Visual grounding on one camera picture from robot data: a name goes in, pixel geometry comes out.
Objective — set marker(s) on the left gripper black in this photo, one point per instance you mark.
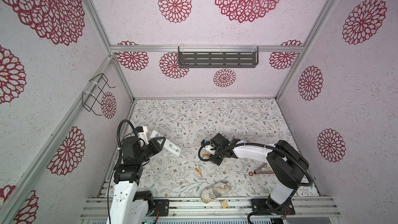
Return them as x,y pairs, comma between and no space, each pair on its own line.
156,146

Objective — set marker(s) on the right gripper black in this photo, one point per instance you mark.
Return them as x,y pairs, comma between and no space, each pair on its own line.
213,160

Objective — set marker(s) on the crumpled patterned cloth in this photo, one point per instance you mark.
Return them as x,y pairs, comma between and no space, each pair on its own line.
215,191

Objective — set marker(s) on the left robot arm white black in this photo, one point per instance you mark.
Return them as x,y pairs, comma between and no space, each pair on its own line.
129,204

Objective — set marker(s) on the white remote control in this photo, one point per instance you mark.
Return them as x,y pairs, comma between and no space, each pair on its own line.
169,146

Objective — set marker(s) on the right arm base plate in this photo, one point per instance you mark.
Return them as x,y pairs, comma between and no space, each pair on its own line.
269,207

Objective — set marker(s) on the small wooden block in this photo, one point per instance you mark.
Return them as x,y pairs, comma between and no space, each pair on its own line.
224,204

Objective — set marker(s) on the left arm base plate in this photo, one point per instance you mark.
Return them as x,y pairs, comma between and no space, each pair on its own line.
160,208

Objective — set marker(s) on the red handled pliers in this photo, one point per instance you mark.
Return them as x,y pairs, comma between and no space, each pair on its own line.
264,168

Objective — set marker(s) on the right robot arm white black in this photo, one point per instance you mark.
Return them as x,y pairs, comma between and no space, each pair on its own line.
288,165

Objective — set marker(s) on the black wire wall rack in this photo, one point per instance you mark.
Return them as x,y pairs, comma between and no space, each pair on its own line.
100,100

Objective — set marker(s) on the dark slotted wall shelf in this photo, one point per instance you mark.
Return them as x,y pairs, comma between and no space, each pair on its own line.
221,59

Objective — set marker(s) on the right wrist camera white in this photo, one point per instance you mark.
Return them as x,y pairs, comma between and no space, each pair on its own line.
210,149

